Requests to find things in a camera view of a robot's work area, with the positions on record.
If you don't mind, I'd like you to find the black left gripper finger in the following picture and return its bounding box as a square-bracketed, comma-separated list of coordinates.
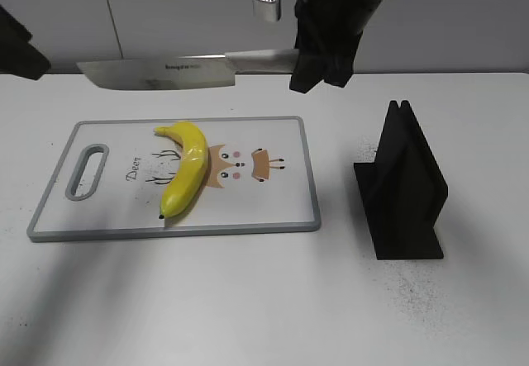
[1, 7, 51, 80]

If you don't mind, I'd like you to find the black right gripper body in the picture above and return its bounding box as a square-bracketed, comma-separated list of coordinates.
[294, 0, 383, 52]

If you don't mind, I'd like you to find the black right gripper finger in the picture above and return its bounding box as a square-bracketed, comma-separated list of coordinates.
[322, 50, 356, 87]
[289, 48, 326, 93]

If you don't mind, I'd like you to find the knife with white handle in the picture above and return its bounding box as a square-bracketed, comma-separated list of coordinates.
[77, 49, 298, 91]

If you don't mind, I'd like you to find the yellow plastic banana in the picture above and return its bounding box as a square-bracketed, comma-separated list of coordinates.
[154, 121, 209, 219]

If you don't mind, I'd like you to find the black knife stand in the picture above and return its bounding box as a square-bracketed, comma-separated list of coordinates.
[354, 100, 448, 260]

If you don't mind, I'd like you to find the white grey-rimmed cutting board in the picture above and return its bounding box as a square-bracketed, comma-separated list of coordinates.
[27, 116, 321, 242]

